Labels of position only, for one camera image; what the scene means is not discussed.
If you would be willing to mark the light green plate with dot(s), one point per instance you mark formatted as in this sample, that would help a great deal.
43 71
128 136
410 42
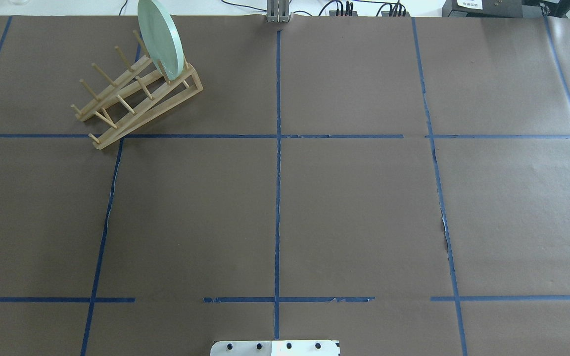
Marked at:
161 37

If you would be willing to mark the wooden dish rack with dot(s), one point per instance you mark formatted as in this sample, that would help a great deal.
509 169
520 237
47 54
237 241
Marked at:
143 92

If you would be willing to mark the black power strip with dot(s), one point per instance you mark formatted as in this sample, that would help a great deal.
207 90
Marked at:
370 8

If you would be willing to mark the black device box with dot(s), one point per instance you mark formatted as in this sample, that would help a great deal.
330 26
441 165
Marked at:
491 9

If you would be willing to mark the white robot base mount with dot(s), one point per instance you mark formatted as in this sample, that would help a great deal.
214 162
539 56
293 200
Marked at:
276 348

